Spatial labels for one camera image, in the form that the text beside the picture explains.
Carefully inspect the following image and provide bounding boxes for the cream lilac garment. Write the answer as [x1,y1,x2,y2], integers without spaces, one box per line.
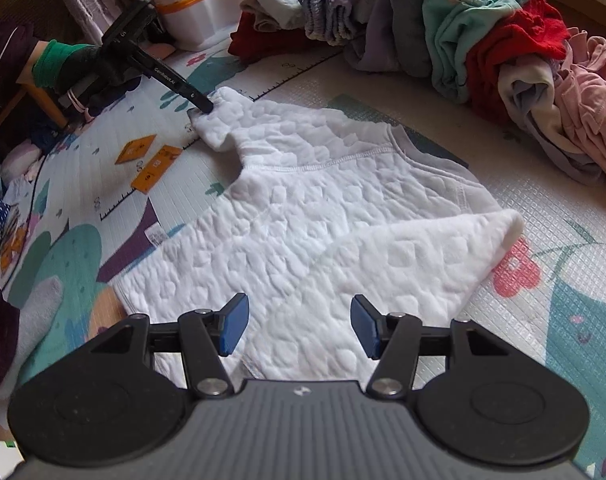
[497,55,602,185]

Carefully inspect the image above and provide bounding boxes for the lavender ribbed garment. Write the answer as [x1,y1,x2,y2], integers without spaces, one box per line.
[297,0,358,47]

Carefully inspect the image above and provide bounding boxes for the teal green garment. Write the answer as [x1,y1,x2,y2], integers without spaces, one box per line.
[422,0,528,104]

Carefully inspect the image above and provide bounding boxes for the pink garment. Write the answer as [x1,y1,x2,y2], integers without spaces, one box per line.
[554,27,606,174]

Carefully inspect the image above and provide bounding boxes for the white quilted baby garment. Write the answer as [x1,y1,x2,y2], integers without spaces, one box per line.
[114,87,523,384]

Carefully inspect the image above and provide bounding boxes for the orange paper tag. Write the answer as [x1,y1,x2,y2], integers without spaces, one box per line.
[131,145,183,194]
[114,134,155,165]

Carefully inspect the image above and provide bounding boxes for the grey garment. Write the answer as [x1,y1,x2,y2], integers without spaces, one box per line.
[390,0,432,78]

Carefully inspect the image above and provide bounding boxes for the red garment in pile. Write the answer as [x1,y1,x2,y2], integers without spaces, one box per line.
[466,0,570,126]

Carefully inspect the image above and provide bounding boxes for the purple garment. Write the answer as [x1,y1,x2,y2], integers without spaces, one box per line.
[344,0,401,73]

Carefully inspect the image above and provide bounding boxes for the black gloved left hand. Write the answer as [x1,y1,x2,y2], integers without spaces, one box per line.
[54,46,142,117]

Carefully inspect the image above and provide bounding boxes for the dark red garment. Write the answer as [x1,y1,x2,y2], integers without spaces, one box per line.
[227,12,341,65]

